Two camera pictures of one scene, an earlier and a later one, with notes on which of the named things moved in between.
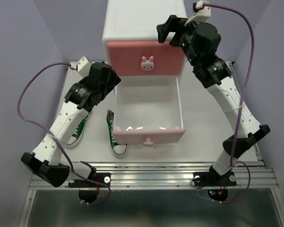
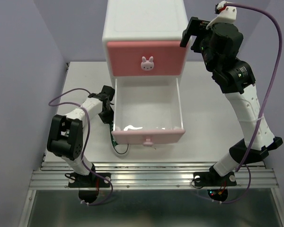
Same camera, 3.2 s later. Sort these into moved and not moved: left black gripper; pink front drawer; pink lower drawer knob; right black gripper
Moved: right black gripper; left black gripper
Not moved: pink front drawer; pink lower drawer knob
